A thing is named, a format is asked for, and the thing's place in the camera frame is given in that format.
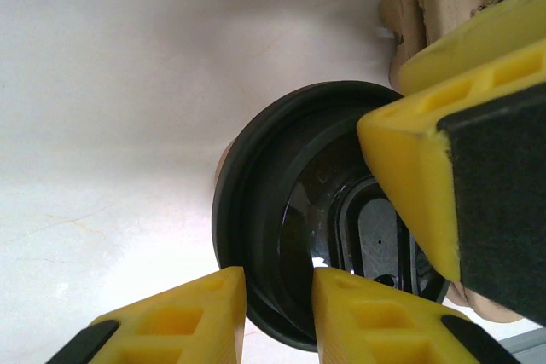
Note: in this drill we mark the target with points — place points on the brown paper coffee cup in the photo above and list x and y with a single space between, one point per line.
222 168

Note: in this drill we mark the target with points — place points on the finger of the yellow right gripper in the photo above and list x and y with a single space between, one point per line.
409 193
469 48

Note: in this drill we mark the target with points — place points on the cardboard two-cup carrier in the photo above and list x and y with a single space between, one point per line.
486 308

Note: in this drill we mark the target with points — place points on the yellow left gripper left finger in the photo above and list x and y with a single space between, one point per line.
170 330

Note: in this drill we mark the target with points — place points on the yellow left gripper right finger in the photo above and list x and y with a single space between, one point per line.
384 330

